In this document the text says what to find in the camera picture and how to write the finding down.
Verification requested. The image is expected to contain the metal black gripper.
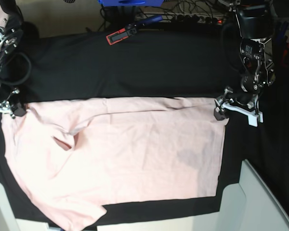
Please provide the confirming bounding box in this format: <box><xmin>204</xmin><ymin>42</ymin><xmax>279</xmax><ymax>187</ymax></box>
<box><xmin>0</xmin><ymin>88</ymin><xmax>26</xmax><ymax>119</ymax></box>

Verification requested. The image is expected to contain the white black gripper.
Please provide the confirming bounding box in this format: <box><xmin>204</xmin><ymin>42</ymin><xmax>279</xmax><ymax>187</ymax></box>
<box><xmin>213</xmin><ymin>86</ymin><xmax>260</xmax><ymax>121</ymax></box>

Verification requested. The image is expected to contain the pink T-shirt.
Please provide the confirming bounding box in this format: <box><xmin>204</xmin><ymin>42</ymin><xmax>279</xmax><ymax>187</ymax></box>
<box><xmin>1</xmin><ymin>97</ymin><xmax>228</xmax><ymax>231</ymax></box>

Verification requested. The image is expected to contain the red object at right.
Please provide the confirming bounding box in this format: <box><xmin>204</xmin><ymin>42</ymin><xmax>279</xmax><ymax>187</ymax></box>
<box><xmin>280</xmin><ymin>40</ymin><xmax>289</xmax><ymax>69</ymax></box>

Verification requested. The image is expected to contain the white power strip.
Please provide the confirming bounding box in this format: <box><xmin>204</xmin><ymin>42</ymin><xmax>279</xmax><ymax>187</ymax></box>
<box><xmin>136</xmin><ymin>12</ymin><xmax>226</xmax><ymax>26</ymax></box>

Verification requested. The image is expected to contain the orange black clamp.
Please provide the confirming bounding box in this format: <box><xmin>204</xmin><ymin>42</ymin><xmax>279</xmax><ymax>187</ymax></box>
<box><xmin>106</xmin><ymin>14</ymin><xmax>163</xmax><ymax>45</ymax></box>

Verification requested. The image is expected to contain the blue box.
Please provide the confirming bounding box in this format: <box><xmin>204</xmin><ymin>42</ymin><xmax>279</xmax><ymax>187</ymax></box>
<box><xmin>98</xmin><ymin>0</ymin><xmax>164</xmax><ymax>7</ymax></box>

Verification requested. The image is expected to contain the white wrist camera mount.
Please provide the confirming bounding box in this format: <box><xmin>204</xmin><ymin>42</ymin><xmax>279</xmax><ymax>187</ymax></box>
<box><xmin>248</xmin><ymin>111</ymin><xmax>263</xmax><ymax>127</ymax></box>

